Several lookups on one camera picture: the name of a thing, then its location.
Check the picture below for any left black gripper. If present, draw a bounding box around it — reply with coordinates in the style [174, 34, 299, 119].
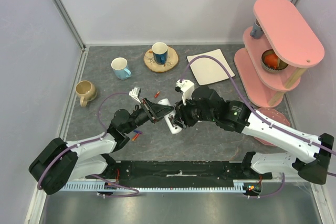
[124, 97, 174, 134]

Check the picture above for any white remote control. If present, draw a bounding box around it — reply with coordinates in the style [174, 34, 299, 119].
[159, 98, 183, 134]

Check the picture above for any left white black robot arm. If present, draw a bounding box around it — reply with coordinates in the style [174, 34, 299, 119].
[28, 98, 174, 195]

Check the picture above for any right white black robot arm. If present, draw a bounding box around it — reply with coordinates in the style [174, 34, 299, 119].
[175, 80, 334, 185]

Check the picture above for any cream square plate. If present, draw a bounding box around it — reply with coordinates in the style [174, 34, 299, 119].
[186, 49, 235, 86]

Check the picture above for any light blue mug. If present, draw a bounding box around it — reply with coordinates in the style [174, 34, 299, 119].
[111, 57, 132, 80]

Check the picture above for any dark blue mug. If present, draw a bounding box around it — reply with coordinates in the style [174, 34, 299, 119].
[152, 42, 168, 65]

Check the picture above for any pink dotted plate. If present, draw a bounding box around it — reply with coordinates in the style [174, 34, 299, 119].
[255, 108, 290, 147]

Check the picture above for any pink three-tier shelf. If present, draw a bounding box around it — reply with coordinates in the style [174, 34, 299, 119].
[234, 0, 324, 108]

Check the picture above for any beige ceramic mug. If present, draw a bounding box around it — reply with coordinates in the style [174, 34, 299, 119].
[75, 80, 97, 107]

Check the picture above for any bowl with fruit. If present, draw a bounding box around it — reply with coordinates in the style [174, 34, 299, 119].
[261, 49, 288, 73]

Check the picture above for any grey cup on shelf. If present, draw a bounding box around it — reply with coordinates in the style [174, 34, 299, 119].
[250, 19, 264, 39]

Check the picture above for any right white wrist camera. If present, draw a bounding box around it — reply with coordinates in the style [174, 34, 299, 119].
[175, 79, 195, 105]

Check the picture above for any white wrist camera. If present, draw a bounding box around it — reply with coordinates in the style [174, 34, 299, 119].
[175, 79, 195, 105]
[129, 87, 141, 103]

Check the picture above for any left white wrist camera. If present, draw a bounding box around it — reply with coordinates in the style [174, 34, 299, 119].
[129, 87, 141, 103]

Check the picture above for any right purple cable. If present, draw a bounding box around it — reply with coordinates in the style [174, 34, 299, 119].
[180, 55, 336, 199]

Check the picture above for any purple cable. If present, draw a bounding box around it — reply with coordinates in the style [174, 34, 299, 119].
[180, 55, 336, 199]
[36, 92, 140, 198]

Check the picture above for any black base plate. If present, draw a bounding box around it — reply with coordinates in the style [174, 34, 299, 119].
[99, 161, 272, 188]

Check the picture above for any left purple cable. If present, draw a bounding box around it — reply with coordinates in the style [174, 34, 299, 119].
[36, 92, 140, 198]

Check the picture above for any white slotted cable duct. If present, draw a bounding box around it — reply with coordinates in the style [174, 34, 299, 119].
[60, 179, 248, 193]

